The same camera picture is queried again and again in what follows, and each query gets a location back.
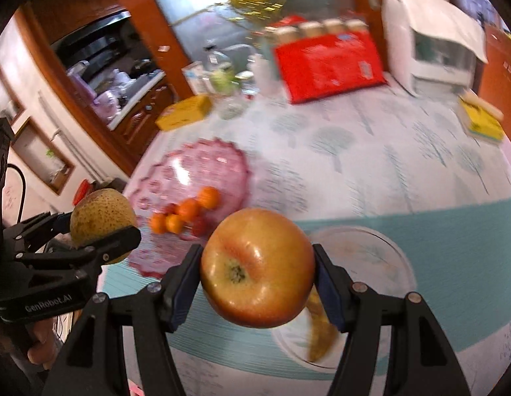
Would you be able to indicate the white leaf-print plate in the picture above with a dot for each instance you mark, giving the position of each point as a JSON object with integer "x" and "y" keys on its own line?
{"x": 371, "y": 255}

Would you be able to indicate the green-labelled clear bottle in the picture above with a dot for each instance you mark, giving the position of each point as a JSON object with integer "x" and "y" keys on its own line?
{"x": 220, "y": 76}

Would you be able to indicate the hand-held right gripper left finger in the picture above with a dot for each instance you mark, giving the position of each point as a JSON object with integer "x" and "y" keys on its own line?
{"x": 185, "y": 293}

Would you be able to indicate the wooden kitchen cabinet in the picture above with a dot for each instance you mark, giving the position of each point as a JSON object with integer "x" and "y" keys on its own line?
{"x": 140, "y": 123}

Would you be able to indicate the tangerine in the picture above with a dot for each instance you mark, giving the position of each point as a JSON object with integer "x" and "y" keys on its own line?
{"x": 157, "y": 222}
{"x": 173, "y": 222}
{"x": 208, "y": 196}
{"x": 188, "y": 208}

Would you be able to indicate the red container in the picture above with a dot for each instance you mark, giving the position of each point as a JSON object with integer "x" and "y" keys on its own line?
{"x": 83, "y": 192}

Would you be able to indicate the person's left hand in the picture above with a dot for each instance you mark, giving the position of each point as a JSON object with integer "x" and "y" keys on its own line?
{"x": 41, "y": 340}

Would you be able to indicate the white milk carton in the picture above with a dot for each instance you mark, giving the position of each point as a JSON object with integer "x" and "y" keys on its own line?
{"x": 195, "y": 78}

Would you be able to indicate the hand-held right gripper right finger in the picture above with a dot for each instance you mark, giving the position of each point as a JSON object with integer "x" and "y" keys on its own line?
{"x": 327, "y": 293}

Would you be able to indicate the small red fruit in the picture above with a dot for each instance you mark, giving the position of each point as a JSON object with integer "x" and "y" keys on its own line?
{"x": 197, "y": 227}
{"x": 169, "y": 208}

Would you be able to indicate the red apple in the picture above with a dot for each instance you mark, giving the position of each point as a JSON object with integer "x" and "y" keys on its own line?
{"x": 259, "y": 268}

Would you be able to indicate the glass jar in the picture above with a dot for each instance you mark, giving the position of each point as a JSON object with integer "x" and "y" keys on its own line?
{"x": 357, "y": 25}
{"x": 311, "y": 29}
{"x": 286, "y": 33}
{"x": 334, "y": 27}

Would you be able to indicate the pink glass bowl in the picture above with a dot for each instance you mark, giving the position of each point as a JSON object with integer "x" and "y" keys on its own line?
{"x": 206, "y": 165}

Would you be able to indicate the yellow cardboard box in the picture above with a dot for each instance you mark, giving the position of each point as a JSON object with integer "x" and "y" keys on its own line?
{"x": 183, "y": 111}

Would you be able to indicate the overripe spotted banana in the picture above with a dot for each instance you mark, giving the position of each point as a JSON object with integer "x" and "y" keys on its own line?
{"x": 319, "y": 338}

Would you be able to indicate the yellow sponge packet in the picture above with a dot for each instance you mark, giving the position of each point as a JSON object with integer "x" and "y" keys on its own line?
{"x": 482, "y": 119}

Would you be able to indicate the white countertop appliance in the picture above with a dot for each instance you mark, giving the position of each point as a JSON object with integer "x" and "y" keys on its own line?
{"x": 408, "y": 37}

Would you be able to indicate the clear drinking glass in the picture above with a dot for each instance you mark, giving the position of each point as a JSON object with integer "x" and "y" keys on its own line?
{"x": 230, "y": 109}

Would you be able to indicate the red plastic package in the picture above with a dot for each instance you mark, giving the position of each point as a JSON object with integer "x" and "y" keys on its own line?
{"x": 329, "y": 66}

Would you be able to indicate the black range hood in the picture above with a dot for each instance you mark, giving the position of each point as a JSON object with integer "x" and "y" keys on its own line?
{"x": 94, "y": 41}

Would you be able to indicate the white plastic bottle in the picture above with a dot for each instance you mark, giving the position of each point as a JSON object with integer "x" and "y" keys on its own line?
{"x": 266, "y": 74}

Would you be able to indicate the tree-print tablecloth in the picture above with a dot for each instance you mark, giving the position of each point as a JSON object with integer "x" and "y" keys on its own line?
{"x": 404, "y": 165}

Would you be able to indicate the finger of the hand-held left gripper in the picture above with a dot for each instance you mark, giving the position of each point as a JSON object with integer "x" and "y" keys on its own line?
{"x": 37, "y": 225}
{"x": 115, "y": 241}

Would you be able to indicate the wooden side cabinet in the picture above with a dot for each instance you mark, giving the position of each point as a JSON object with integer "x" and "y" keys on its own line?
{"x": 499, "y": 66}

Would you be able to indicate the yellow pear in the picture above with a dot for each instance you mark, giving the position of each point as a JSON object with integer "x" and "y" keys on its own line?
{"x": 98, "y": 214}

